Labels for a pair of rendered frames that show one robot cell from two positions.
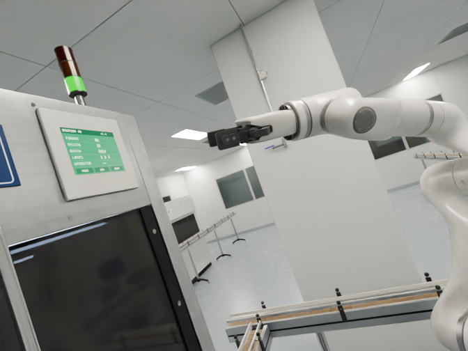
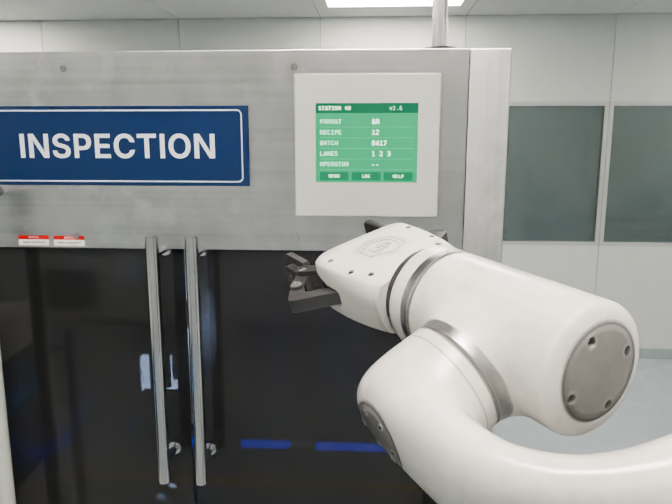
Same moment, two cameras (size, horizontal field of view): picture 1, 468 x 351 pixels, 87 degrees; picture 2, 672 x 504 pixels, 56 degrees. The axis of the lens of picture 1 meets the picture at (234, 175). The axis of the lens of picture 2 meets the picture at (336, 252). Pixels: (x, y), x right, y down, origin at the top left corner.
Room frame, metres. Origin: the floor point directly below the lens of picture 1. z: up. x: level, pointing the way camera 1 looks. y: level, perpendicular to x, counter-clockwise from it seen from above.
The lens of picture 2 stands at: (0.31, -0.59, 1.98)
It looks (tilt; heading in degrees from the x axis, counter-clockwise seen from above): 11 degrees down; 74
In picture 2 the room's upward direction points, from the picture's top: straight up
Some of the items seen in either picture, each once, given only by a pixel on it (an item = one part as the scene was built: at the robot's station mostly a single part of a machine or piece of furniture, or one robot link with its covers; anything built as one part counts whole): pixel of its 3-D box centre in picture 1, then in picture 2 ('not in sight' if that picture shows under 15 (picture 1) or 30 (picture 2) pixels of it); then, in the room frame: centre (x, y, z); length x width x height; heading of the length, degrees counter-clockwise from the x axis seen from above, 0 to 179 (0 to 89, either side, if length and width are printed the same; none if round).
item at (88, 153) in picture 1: (95, 154); (366, 146); (0.62, 0.31, 1.96); 0.21 x 0.01 x 0.21; 160
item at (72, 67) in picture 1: (70, 72); not in sight; (0.76, 0.37, 2.28); 0.05 x 0.05 x 0.05
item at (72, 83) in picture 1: (75, 87); not in sight; (0.76, 0.37, 2.23); 0.05 x 0.05 x 0.05
